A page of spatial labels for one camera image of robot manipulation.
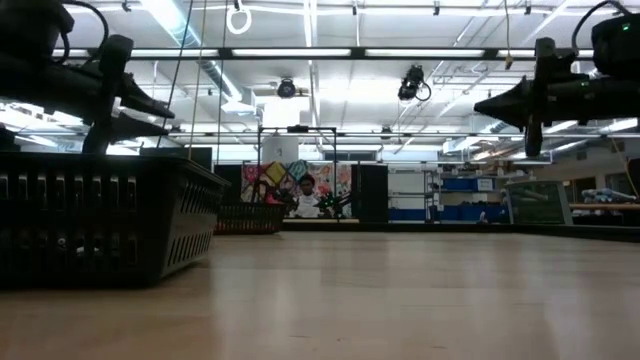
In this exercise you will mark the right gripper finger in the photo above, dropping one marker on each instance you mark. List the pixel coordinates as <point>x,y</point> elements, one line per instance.
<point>507,104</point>

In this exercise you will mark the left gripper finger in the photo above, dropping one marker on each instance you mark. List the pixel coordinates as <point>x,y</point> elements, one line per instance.
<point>145,102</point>
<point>137,129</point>

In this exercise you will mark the black slotted plastic basket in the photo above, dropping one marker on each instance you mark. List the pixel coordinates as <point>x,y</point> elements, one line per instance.
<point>250,217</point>
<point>100,225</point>

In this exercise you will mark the black background robot arm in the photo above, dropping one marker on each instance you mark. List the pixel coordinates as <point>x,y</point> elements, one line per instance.
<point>334,202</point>

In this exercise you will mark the black monitor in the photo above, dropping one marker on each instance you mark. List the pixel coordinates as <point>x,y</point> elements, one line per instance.
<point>170,151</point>

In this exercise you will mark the yellow pole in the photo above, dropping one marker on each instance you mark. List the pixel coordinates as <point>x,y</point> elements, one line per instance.
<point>195,105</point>

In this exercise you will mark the grey rolled bundle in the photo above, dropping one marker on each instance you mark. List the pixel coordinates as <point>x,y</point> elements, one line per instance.
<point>607,195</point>

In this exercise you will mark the grey green glass box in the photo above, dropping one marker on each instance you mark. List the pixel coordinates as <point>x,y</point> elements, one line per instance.
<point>537,202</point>

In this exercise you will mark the tall black cabinet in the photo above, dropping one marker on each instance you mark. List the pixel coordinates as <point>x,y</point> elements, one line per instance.
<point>370,192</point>
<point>232,172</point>

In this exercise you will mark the wooden background table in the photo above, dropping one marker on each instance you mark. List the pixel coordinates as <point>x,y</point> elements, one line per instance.
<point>605,206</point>

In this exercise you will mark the shelf with blue bins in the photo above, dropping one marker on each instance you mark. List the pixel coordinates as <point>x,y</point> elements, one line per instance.
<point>450,212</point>

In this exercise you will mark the round black ceiling fixture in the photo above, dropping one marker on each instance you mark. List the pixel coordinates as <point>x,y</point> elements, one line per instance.
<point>286,88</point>

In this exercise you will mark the person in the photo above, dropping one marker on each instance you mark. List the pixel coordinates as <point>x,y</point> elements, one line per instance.
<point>306,202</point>

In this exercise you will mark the black aluminium table frame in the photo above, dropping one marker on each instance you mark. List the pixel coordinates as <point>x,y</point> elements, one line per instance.
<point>550,229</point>

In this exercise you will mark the colourful patterned wall hanging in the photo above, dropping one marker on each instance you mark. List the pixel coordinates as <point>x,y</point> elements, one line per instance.
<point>270,175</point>

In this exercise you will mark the black background frame rig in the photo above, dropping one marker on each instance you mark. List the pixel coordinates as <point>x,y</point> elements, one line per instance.
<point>297,129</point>

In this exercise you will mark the black overhead frame beam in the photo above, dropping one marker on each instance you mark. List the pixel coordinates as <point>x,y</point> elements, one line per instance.
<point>357,52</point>

